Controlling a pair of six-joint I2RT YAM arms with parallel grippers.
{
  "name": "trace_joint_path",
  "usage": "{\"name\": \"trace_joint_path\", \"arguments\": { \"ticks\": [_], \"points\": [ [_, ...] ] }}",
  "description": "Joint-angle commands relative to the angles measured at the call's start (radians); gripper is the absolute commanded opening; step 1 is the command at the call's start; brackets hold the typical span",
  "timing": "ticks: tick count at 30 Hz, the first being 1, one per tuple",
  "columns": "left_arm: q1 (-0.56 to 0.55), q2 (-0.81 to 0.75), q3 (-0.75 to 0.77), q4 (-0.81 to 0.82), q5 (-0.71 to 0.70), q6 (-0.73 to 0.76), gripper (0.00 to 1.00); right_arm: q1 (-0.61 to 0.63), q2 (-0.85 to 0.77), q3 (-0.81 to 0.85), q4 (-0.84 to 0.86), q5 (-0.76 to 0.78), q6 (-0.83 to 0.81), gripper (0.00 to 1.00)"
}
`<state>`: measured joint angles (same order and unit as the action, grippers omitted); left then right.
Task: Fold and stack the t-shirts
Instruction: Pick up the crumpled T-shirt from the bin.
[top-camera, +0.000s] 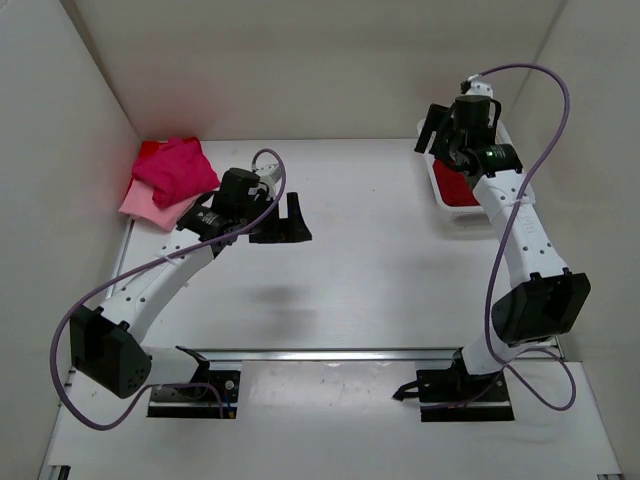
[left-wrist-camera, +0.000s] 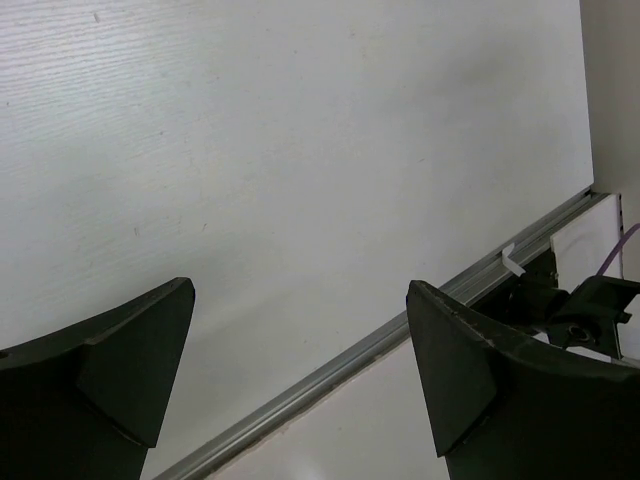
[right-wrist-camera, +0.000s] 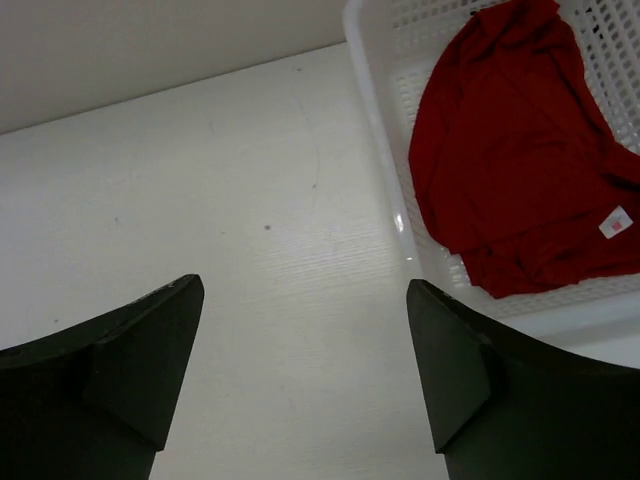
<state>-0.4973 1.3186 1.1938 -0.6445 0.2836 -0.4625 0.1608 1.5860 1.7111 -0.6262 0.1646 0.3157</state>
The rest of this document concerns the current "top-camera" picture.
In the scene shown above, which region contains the dark red t shirt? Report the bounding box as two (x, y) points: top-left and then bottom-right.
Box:
(433, 159), (479, 207)

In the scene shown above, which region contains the bright red folded t shirt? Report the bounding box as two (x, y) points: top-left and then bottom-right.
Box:
(136, 137), (199, 162)

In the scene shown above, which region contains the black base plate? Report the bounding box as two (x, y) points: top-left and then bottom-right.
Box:
(392, 368), (515, 423)
(147, 362), (242, 420)

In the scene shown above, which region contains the aluminium rail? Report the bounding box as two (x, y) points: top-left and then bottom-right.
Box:
(197, 348), (455, 362)

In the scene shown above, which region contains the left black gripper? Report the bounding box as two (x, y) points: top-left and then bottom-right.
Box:
(242, 188), (314, 240)

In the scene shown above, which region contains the light pink folded t shirt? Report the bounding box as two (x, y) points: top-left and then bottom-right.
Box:
(119, 180), (197, 232)

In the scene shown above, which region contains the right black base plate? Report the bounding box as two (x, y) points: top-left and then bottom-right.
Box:
(392, 368), (515, 423)

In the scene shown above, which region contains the magenta folded t shirt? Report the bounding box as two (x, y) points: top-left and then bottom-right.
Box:
(132, 141), (221, 208)

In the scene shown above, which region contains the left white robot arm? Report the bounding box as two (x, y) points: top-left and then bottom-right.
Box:
(70, 164), (312, 399)

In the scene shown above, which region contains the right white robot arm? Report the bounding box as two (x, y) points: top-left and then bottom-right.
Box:
(415, 76), (591, 401)

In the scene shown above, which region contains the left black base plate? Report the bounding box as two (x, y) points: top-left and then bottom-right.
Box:
(147, 362), (242, 420)

